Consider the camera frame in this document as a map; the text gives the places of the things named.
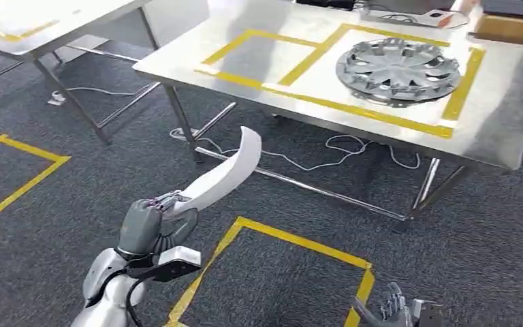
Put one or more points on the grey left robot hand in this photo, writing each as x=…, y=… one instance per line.
x=142, y=225

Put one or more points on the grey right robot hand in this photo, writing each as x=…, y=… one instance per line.
x=392, y=311

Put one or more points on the white curved plastic panel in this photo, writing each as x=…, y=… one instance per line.
x=225, y=178

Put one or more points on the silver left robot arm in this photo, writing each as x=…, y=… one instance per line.
x=108, y=298

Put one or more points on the yellow floor tape square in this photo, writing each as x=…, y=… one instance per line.
x=297, y=241
x=27, y=182

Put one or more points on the silver wheel cover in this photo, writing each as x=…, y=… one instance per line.
x=379, y=100
x=397, y=67

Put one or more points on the large steel table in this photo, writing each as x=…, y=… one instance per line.
x=315, y=85

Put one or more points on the small steel table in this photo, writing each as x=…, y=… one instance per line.
x=40, y=18

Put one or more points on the yellow tape strip on table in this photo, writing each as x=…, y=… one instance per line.
x=0, y=35

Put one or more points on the grey flat device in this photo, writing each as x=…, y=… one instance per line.
x=406, y=19

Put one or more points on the brown cardboard box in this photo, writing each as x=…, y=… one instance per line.
x=514, y=29

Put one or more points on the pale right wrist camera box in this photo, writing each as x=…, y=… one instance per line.
x=428, y=315

